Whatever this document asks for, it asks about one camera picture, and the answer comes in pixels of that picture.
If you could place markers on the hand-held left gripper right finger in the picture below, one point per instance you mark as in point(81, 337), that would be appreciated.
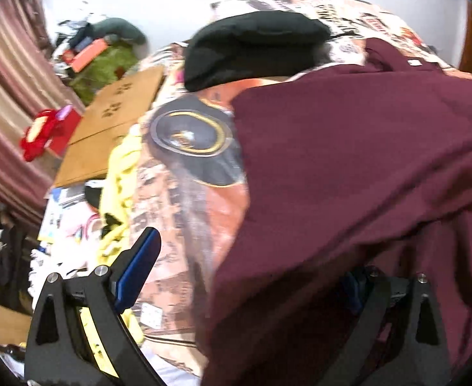
point(381, 309)

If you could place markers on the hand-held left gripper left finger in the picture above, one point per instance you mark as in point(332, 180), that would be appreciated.
point(139, 263)

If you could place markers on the maroon garment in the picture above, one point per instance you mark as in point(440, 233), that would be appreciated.
point(340, 169)

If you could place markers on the yellow cloth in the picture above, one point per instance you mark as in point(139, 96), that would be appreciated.
point(117, 193)

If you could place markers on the pile of papers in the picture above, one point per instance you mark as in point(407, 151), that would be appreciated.
point(67, 213)

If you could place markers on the printed blanket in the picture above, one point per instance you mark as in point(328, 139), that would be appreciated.
point(187, 177)

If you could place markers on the brown cardboard box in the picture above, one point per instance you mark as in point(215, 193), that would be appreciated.
point(111, 128)

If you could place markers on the dark printed garment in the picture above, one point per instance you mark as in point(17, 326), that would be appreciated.
point(0, 249)

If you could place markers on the red box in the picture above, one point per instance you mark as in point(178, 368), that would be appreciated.
point(70, 126)

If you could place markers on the green cloth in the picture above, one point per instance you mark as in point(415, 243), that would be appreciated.
point(103, 68)

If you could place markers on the orange box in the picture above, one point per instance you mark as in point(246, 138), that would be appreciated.
point(89, 54)

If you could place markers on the striped curtain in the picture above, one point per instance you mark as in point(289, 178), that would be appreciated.
point(2, 88)

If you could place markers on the black cloth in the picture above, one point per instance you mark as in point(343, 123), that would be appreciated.
point(252, 48)

